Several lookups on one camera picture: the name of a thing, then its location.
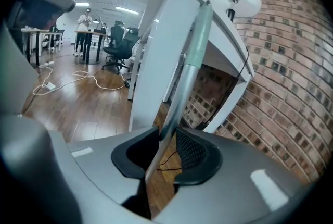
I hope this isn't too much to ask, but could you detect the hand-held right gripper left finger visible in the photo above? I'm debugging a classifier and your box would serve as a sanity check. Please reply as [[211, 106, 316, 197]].
[[66, 126, 160, 219]]

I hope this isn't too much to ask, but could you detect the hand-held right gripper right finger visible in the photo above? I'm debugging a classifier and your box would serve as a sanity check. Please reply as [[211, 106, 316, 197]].
[[151, 126, 306, 224]]

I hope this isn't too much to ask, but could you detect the teal broom with metal handle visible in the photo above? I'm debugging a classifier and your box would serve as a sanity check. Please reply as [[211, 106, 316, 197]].
[[144, 0, 215, 189]]

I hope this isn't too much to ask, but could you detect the wood top desk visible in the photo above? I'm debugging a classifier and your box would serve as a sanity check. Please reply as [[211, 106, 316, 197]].
[[21, 28, 65, 66]]

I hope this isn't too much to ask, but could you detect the round wood top table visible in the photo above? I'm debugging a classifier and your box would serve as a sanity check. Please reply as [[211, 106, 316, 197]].
[[74, 30, 107, 66]]

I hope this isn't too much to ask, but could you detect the black office chair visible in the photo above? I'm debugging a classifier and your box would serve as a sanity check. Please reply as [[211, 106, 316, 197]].
[[101, 20, 131, 75], [122, 27, 142, 63]]

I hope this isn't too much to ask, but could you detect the black bag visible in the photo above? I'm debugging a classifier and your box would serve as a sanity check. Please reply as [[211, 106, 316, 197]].
[[121, 72, 132, 89]]

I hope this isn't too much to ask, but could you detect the white table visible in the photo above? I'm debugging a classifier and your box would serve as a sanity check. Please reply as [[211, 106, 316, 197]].
[[127, 0, 256, 135]]

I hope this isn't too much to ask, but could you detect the long white cable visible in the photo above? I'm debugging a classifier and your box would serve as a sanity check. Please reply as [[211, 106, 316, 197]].
[[32, 65, 129, 96]]

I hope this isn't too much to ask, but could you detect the black floor cable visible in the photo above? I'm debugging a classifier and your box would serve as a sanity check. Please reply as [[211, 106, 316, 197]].
[[21, 88, 44, 115]]

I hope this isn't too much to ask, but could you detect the black lamp cable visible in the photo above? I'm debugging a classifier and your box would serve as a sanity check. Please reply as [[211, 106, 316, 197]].
[[156, 46, 250, 173]]

